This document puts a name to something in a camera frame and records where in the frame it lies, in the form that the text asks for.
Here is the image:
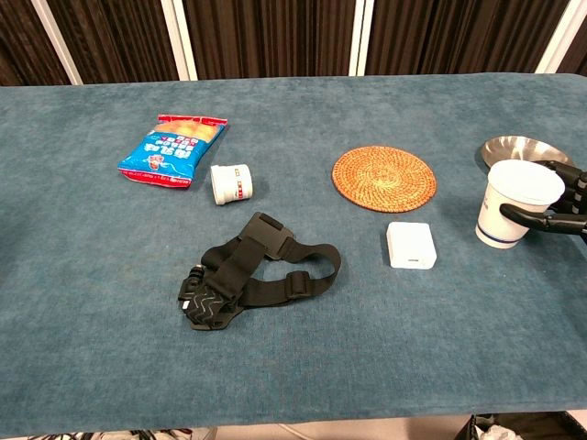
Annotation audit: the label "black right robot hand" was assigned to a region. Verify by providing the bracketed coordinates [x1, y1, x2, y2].
[499, 159, 587, 237]

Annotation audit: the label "white partition post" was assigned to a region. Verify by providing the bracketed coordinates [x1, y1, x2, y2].
[30, 0, 84, 86]
[348, 0, 375, 77]
[534, 0, 587, 75]
[160, 0, 199, 82]

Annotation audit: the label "round stainless steel plate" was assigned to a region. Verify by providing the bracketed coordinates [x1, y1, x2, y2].
[479, 135, 577, 174]

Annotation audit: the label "black camera head strap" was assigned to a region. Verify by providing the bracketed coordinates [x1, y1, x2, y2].
[178, 211, 342, 332]

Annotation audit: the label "black storage box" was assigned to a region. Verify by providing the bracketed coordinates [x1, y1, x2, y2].
[467, 411, 587, 440]

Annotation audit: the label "white paper cup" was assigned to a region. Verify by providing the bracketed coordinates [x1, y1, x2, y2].
[474, 159, 567, 250]

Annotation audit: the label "small white plastic jar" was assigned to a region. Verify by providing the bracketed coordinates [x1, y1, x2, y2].
[210, 163, 255, 205]

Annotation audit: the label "white power adapter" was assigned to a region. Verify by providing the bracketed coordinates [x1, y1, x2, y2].
[385, 221, 438, 270]

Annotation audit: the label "dark pleated curtain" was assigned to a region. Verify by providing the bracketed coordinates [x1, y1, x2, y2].
[0, 0, 587, 87]

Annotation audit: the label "orange woven round coaster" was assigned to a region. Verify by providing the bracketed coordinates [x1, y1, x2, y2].
[331, 145, 437, 214]

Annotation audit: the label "blue tablecloth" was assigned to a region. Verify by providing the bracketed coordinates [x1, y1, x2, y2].
[0, 72, 587, 437]

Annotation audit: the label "black floor cables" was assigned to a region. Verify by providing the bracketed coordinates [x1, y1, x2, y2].
[27, 427, 194, 440]

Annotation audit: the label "blue snack bag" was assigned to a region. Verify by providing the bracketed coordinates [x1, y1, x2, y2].
[116, 114, 229, 190]

